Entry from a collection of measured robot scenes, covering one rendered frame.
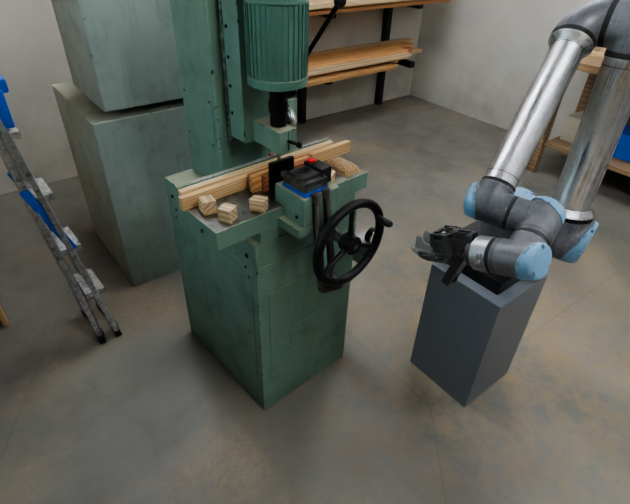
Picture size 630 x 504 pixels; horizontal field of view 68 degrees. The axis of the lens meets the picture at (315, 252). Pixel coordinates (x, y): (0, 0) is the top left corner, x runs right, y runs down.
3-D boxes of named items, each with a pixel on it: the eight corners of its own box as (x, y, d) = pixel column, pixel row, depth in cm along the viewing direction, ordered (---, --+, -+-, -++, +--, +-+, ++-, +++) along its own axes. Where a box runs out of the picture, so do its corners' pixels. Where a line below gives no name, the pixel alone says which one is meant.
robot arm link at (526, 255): (557, 259, 111) (540, 291, 107) (507, 251, 120) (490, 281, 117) (548, 232, 105) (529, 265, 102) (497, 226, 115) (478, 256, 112)
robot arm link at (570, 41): (570, -18, 124) (455, 205, 119) (623, -14, 117) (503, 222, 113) (568, 14, 134) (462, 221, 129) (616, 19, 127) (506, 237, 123)
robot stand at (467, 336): (452, 332, 223) (480, 237, 191) (507, 373, 204) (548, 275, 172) (409, 361, 208) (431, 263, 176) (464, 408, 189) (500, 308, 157)
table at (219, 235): (236, 268, 123) (234, 249, 119) (179, 220, 141) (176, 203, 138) (388, 197, 156) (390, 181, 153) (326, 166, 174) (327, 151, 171)
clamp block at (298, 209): (302, 229, 134) (303, 201, 129) (273, 210, 142) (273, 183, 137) (339, 212, 142) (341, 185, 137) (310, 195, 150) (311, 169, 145)
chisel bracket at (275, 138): (279, 159, 144) (279, 133, 139) (253, 145, 152) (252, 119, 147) (298, 153, 148) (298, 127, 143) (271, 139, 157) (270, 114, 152)
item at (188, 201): (183, 211, 134) (181, 199, 131) (180, 208, 135) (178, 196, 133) (350, 151, 171) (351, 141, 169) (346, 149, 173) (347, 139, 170)
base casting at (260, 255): (255, 271, 143) (254, 247, 138) (166, 198, 177) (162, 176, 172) (357, 222, 168) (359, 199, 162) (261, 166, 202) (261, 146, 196)
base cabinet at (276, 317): (263, 412, 184) (255, 272, 143) (189, 331, 219) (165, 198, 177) (344, 356, 209) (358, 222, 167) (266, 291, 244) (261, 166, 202)
